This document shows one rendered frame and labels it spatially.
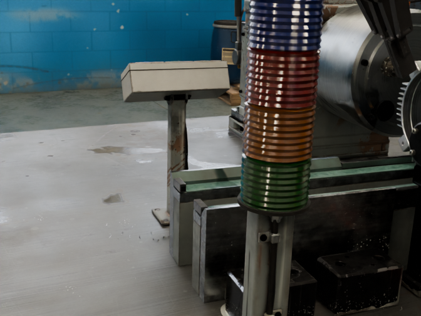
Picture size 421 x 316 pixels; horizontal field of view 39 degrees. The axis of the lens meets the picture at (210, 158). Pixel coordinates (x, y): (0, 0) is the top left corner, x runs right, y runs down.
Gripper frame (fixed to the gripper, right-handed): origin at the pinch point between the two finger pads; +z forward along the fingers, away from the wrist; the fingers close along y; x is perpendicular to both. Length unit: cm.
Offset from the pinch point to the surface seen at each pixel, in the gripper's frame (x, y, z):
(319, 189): 22.8, -3.0, 10.4
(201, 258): 44.9, -12.5, 2.3
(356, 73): 0.8, 15.1, 6.0
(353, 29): -5.1, 21.3, 0.7
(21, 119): 86, 430, 77
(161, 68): 32.6, 13.9, -14.9
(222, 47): -111, 484, 133
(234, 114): 12, 68, 22
